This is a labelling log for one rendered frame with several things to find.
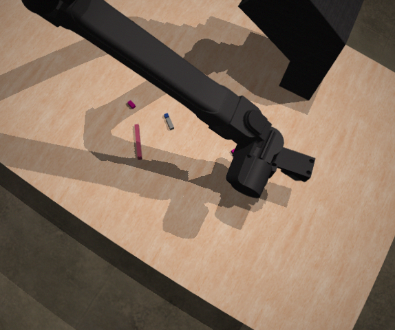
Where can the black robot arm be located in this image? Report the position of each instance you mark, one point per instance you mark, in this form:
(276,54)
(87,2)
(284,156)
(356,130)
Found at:
(257,142)

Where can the grey rod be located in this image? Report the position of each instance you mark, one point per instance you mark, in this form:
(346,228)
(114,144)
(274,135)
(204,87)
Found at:
(170,123)

